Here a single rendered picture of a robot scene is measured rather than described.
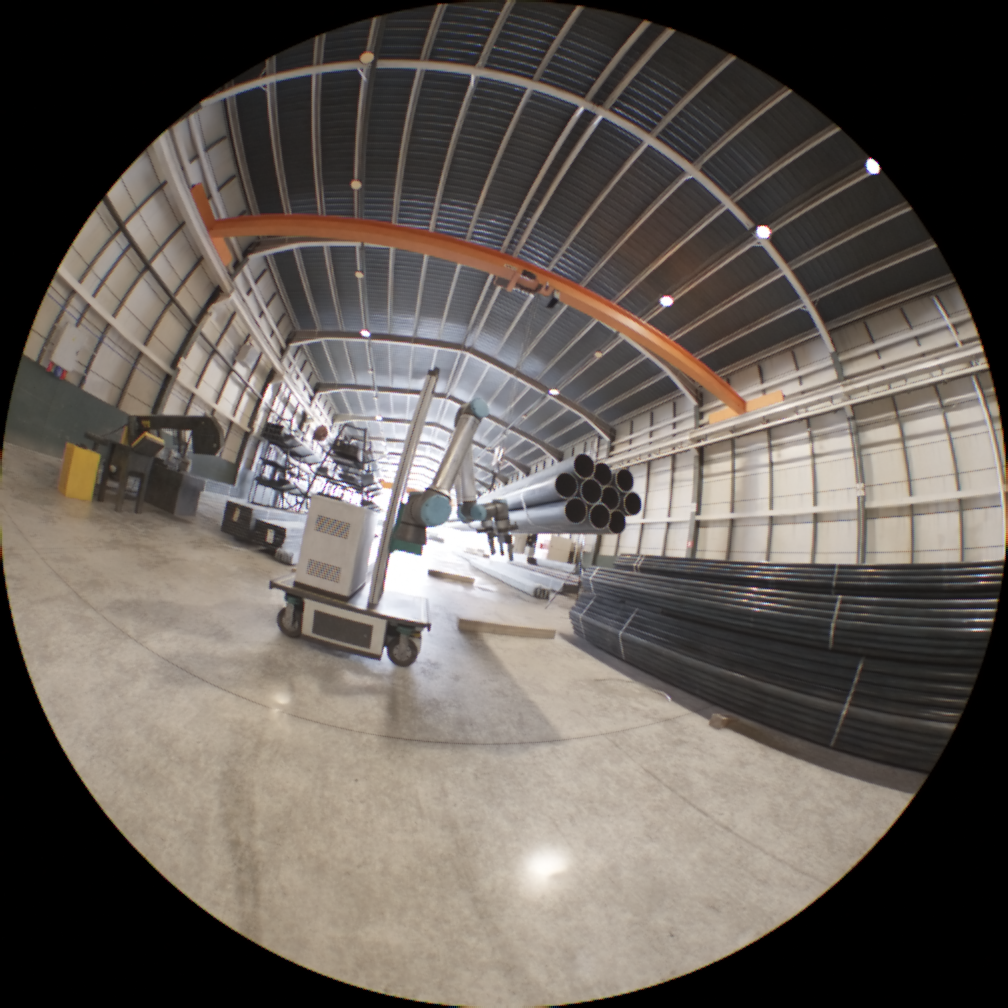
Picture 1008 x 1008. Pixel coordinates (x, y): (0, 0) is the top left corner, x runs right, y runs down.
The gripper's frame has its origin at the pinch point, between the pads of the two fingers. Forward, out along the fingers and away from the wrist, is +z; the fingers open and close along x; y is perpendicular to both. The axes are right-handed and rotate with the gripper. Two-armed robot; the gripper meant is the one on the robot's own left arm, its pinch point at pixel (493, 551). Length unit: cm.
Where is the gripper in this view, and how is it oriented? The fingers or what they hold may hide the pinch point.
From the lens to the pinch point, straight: 219.9
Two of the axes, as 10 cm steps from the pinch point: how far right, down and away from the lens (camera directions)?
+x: -1.2, 2.4, 9.6
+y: 9.7, -1.8, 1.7
